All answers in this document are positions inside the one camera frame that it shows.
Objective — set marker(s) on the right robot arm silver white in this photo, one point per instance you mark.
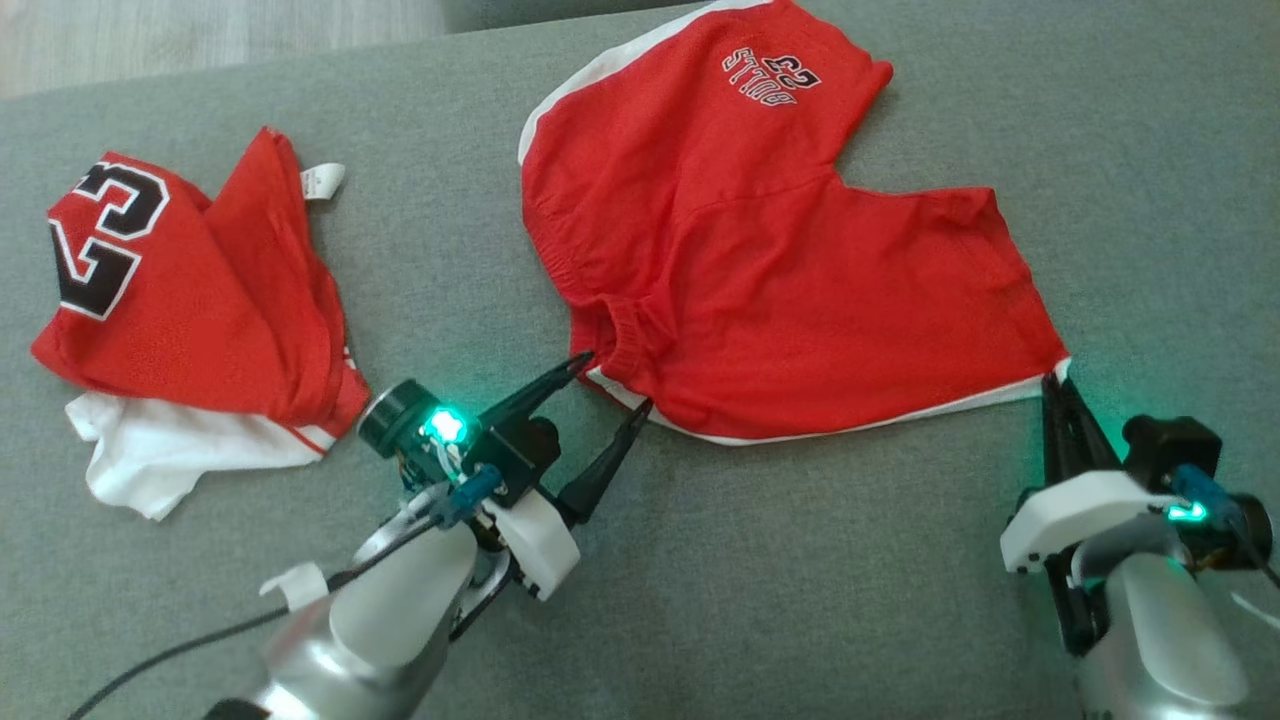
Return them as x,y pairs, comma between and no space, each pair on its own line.
1170,630

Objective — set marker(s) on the red white basketball jersey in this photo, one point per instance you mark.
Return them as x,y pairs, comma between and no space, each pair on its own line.
190,310

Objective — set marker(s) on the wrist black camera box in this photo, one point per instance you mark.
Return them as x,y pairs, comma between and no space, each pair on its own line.
1170,445
520,455

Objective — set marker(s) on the blue camera plug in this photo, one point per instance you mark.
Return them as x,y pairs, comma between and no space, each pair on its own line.
1200,490
465,495

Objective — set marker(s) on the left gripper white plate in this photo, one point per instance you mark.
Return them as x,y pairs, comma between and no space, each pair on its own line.
535,540

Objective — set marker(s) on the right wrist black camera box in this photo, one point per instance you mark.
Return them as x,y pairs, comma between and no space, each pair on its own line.
1170,445

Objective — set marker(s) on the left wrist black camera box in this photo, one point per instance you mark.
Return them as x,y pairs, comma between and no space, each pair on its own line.
520,455

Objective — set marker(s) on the left blue camera plug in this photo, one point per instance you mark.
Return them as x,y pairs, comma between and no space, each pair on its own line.
465,495

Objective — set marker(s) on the left robot arm silver white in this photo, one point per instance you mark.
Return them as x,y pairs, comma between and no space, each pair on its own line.
390,610

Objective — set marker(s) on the red basketball shorts white stripe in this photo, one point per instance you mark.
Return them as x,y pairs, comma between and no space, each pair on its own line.
780,290

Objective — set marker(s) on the right blue camera plug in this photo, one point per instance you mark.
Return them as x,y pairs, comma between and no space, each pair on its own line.
1200,490

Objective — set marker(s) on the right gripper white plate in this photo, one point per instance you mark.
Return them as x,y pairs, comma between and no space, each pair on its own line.
1070,515

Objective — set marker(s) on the grey sofa seat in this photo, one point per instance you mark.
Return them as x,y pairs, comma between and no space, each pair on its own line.
700,580

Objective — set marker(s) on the grey sofa cushion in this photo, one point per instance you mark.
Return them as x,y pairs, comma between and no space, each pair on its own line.
540,10

